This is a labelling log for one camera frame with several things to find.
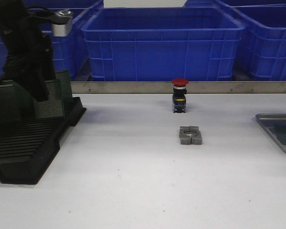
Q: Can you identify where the silver metal tray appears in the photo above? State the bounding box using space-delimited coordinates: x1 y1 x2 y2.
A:
255 114 286 153

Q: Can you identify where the red emergency stop button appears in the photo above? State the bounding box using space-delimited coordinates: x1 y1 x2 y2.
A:
172 78 189 113

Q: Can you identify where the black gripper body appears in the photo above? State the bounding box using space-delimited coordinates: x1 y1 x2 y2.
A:
0 0 57 84

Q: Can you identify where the black slotted board rack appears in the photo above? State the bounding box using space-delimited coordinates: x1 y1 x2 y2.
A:
0 73 87 185

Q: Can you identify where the green circuit board front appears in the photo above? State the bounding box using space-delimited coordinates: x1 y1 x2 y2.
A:
0 83 34 124

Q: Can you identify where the blue crate front left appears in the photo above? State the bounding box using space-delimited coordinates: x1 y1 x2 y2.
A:
0 8 89 79

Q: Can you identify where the blue crate rear left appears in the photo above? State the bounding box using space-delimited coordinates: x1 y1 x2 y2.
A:
24 0 103 9

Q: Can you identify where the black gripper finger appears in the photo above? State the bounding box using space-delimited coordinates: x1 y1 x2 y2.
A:
20 69 49 102

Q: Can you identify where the blue crate front centre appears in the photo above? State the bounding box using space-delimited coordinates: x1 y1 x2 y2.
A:
82 7 244 82

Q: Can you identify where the blue crate front right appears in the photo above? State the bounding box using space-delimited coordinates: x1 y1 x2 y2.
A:
231 5 286 81

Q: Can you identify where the grey metal clamp block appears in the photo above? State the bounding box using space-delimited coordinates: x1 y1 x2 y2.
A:
179 126 202 145

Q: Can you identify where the blue crate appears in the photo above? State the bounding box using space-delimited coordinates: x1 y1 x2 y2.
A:
0 8 89 79
24 0 103 9
82 7 244 82
231 5 286 81
183 0 286 8

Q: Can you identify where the blue crate rear right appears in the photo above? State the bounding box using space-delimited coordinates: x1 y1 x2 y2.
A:
183 0 286 8

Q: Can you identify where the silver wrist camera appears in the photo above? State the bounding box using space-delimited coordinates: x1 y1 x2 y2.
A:
51 9 73 37

